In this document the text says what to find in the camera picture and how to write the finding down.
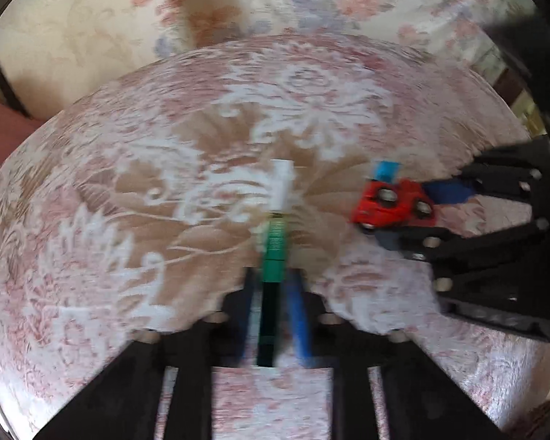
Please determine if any floral bed sheet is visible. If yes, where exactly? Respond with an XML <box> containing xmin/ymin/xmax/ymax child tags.
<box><xmin>153</xmin><ymin>0</ymin><xmax>539</xmax><ymax>72</ymax></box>

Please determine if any red toy car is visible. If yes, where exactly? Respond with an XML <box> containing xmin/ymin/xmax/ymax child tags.
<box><xmin>351</xmin><ymin>160</ymin><xmax>439</xmax><ymax>235</ymax></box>

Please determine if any black bed frame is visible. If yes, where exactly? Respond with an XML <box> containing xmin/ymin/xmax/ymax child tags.
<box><xmin>0</xmin><ymin>34</ymin><xmax>30</xmax><ymax>117</ymax></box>

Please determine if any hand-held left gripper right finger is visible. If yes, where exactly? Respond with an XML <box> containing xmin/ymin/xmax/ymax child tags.
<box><xmin>282</xmin><ymin>268</ymin><xmax>505</xmax><ymax>440</ymax></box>

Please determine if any pink cloth-covered stool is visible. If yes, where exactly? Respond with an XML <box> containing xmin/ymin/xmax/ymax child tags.
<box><xmin>0</xmin><ymin>98</ymin><xmax>44</xmax><ymax>186</ymax></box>

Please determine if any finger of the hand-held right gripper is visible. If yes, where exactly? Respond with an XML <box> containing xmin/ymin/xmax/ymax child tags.
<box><xmin>422</xmin><ymin>140</ymin><xmax>550</xmax><ymax>205</ymax></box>
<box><xmin>375</xmin><ymin>217</ymin><xmax>550</xmax><ymax>345</ymax></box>

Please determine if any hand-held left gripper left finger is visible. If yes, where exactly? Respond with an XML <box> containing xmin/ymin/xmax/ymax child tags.
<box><xmin>32</xmin><ymin>266</ymin><xmax>262</xmax><ymax>440</ymax></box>

